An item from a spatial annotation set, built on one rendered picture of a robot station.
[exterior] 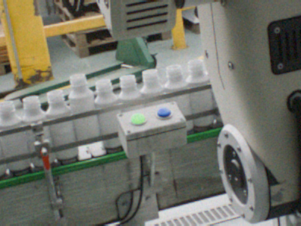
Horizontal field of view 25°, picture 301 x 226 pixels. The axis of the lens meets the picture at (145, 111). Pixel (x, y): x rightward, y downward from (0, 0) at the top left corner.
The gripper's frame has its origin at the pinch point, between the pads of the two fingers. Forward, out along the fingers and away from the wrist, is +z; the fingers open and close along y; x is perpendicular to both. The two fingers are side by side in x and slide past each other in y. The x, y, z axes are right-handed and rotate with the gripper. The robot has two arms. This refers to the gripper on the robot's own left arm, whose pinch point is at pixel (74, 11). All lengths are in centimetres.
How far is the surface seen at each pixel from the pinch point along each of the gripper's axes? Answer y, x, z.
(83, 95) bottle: -11.9, -0.2, 21.8
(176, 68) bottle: -14.1, 23.7, 21.0
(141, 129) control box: 5.2, 8.9, 27.1
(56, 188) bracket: -8.4, -11.1, 41.8
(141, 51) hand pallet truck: -418, 103, 117
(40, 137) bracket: -3.5, -12.3, 26.7
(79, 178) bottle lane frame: -9.0, -5.1, 41.1
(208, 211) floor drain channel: -154, 67, 139
